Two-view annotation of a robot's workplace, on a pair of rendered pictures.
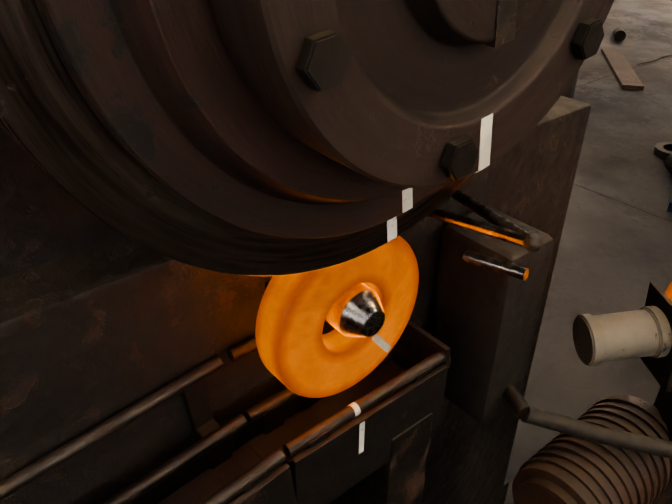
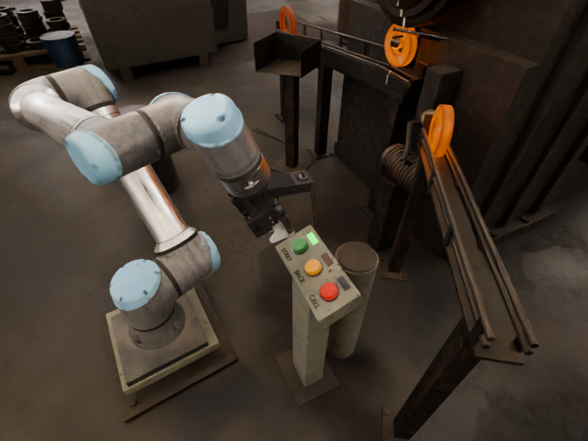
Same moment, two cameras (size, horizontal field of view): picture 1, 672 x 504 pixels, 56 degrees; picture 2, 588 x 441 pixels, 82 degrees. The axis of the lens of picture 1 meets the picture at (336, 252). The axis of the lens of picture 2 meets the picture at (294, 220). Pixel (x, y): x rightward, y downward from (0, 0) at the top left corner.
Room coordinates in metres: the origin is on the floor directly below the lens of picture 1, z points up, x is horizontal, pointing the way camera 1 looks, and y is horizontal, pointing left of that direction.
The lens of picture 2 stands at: (0.39, -1.49, 1.24)
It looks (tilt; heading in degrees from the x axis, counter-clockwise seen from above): 44 degrees down; 104
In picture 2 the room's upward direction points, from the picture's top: straight up
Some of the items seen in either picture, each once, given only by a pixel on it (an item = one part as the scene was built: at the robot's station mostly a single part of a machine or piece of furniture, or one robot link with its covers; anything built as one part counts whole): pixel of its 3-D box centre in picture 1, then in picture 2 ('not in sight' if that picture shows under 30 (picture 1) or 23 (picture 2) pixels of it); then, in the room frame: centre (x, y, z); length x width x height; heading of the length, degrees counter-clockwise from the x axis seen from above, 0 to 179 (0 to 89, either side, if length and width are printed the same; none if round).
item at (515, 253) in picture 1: (481, 315); (436, 100); (0.60, -0.17, 0.68); 0.11 x 0.08 x 0.24; 40
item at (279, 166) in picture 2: not in sight; (288, 110); (-0.09, 0.23, 0.36); 0.26 x 0.20 x 0.72; 165
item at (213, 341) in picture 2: not in sight; (161, 330); (-0.23, -1.02, 0.10); 0.32 x 0.32 x 0.04; 45
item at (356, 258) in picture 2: not in sight; (346, 306); (0.41, -0.86, 0.26); 0.12 x 0.12 x 0.52
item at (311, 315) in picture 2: not in sight; (310, 328); (0.31, -0.99, 0.31); 0.24 x 0.16 x 0.62; 130
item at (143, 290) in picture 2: not in sight; (144, 292); (-0.22, -1.02, 0.33); 0.17 x 0.15 x 0.18; 61
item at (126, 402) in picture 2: not in sight; (165, 338); (-0.23, -1.02, 0.04); 0.40 x 0.40 x 0.08; 45
